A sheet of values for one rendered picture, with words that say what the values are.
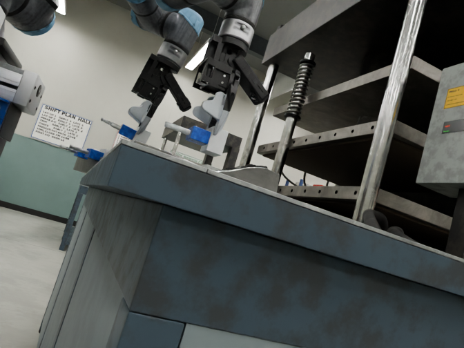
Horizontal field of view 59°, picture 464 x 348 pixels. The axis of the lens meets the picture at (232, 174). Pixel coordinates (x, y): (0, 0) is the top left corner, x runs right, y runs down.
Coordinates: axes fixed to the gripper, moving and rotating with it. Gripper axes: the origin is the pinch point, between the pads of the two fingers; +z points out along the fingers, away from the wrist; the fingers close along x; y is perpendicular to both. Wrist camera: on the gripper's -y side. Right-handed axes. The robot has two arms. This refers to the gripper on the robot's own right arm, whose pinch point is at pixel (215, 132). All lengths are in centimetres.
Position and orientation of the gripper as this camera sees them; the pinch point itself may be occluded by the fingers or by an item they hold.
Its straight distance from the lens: 89.6
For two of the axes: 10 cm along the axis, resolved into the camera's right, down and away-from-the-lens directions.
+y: -8.9, -3.2, -3.3
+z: -2.9, 9.5, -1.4
